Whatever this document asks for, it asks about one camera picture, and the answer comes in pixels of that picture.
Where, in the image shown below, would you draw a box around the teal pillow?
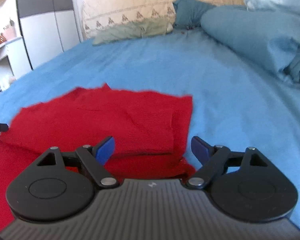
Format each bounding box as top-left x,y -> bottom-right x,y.
173,0 -> 216,29

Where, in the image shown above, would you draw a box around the white wardrobe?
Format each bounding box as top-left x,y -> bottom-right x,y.
16,0 -> 80,69

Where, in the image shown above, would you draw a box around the white shelf unit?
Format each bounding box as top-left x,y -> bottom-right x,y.
0,17 -> 33,100

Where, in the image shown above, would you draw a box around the blue bed sheet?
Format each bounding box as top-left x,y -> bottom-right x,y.
0,29 -> 300,228

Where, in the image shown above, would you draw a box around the teal duvet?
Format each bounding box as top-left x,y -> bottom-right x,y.
200,5 -> 300,84

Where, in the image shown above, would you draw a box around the red knit sweater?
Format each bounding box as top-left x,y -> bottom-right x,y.
0,85 -> 195,230

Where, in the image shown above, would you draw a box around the green pillow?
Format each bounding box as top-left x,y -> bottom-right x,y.
92,18 -> 173,46

